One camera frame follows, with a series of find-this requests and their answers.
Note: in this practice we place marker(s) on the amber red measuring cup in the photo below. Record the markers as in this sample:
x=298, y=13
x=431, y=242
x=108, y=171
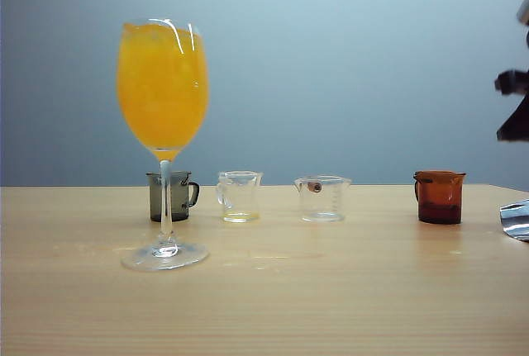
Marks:
x=439, y=203

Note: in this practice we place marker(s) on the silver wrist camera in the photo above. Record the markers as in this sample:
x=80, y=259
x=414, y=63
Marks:
x=524, y=9

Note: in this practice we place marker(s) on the clear cup with graduation marks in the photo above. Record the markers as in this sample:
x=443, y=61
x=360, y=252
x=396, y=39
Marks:
x=322, y=203

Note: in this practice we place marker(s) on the crumpled silver foil sheet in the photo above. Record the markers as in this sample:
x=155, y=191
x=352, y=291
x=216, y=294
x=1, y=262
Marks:
x=516, y=219

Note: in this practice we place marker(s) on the wine glass with orange drink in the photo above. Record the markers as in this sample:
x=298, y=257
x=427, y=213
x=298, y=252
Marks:
x=161, y=83

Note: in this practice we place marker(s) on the grey smoked measuring cup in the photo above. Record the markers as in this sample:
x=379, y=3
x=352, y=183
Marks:
x=180, y=203

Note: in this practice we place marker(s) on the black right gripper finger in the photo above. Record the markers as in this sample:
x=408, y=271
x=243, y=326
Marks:
x=518, y=124

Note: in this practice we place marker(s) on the clear cup with yellow residue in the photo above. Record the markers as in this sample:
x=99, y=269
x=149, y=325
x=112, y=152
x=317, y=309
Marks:
x=239, y=197

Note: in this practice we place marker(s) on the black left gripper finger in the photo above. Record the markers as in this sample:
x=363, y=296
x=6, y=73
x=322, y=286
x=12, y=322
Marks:
x=514, y=81

